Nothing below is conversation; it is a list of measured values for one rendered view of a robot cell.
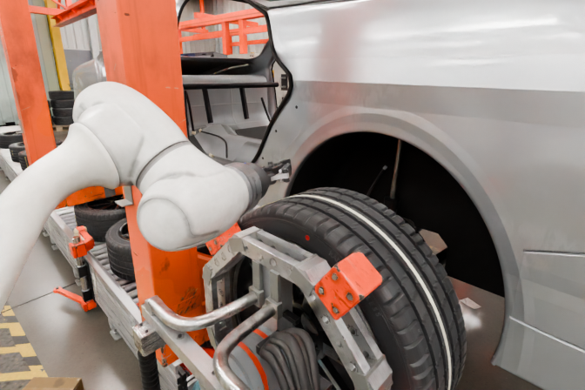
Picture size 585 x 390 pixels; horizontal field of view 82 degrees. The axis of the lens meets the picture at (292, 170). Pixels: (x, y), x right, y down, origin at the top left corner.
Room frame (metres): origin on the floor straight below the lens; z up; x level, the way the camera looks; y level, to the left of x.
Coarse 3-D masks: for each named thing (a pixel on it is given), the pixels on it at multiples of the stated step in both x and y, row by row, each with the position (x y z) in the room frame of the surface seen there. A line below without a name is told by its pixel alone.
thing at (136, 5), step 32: (96, 0) 1.01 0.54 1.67; (128, 0) 0.92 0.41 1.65; (160, 0) 0.99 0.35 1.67; (128, 32) 0.92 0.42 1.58; (160, 32) 0.98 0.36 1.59; (128, 64) 0.91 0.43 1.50; (160, 64) 0.97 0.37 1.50; (160, 96) 0.97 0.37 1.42; (128, 192) 0.97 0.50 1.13; (128, 224) 1.01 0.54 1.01; (160, 256) 0.93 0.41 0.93; (192, 256) 1.00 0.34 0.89; (160, 288) 0.92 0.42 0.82; (192, 288) 1.00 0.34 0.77; (160, 352) 0.91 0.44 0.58
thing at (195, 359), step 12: (144, 312) 0.63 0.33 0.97; (156, 324) 0.58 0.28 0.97; (168, 336) 0.54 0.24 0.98; (180, 336) 0.54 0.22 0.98; (180, 348) 0.51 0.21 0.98; (192, 348) 0.51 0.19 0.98; (192, 360) 0.48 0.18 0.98; (204, 360) 0.48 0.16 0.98; (192, 372) 0.48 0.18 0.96; (204, 372) 0.46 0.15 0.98; (204, 384) 0.45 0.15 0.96; (216, 384) 0.44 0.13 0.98
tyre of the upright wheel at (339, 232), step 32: (320, 192) 0.83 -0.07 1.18; (352, 192) 0.82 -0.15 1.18; (256, 224) 0.78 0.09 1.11; (288, 224) 0.70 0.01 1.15; (320, 224) 0.65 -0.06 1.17; (352, 224) 0.66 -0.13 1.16; (384, 224) 0.69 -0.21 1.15; (320, 256) 0.63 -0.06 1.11; (384, 256) 0.60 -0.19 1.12; (416, 256) 0.64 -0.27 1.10; (384, 288) 0.54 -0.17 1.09; (416, 288) 0.58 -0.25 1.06; (448, 288) 0.63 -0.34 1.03; (384, 320) 0.52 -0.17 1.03; (416, 320) 0.53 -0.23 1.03; (448, 320) 0.58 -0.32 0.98; (384, 352) 0.52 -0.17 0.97; (416, 352) 0.49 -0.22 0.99; (416, 384) 0.47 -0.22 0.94
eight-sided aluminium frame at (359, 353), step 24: (240, 240) 0.68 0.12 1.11; (264, 240) 0.69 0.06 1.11; (216, 264) 0.76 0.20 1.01; (264, 264) 0.63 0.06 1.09; (288, 264) 0.58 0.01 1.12; (312, 264) 0.57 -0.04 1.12; (216, 288) 0.80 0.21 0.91; (312, 288) 0.53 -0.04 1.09; (216, 336) 0.79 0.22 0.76; (336, 336) 0.49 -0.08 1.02; (360, 336) 0.51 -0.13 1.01; (360, 360) 0.47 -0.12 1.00; (384, 360) 0.49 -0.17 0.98; (360, 384) 0.45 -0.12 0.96; (384, 384) 0.46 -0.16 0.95
